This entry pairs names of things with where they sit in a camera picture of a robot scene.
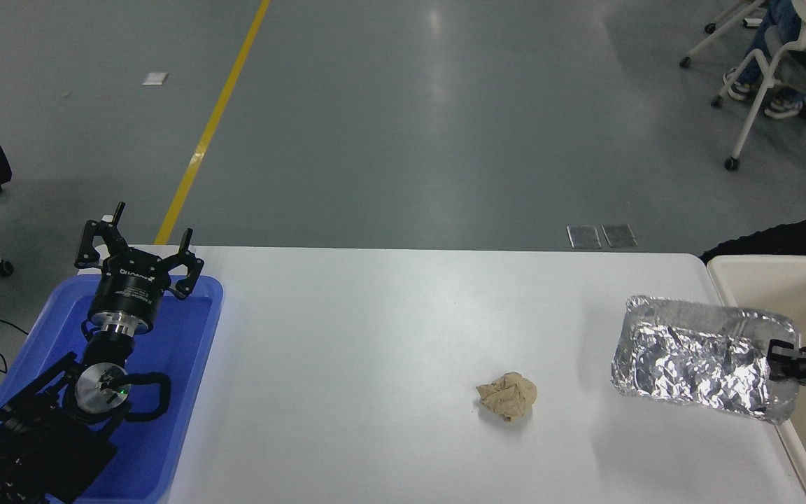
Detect foil tray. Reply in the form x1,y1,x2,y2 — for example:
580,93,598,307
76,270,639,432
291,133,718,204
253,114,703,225
611,295,801,426

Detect blue plastic tray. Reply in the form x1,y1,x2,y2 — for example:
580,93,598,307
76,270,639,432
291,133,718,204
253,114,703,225
0,274,225,504

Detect metal floor plate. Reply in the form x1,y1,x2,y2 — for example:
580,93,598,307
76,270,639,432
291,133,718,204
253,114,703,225
567,225,602,250
602,224,638,249

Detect seated person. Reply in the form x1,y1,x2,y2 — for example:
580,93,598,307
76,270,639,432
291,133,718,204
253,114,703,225
723,0,806,120

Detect white chair legs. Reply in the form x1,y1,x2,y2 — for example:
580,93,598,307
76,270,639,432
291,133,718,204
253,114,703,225
679,0,768,69

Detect white frame chair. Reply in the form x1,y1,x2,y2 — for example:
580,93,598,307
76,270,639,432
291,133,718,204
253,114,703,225
711,21,806,172

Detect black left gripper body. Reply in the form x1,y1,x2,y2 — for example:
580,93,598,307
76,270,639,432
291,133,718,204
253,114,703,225
87,255,171,328

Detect crumpled tan paper ball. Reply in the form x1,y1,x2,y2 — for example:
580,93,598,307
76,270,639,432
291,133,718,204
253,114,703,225
476,371,539,422

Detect large pale bin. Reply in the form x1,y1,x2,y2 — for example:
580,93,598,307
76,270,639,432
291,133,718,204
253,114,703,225
706,254,806,504

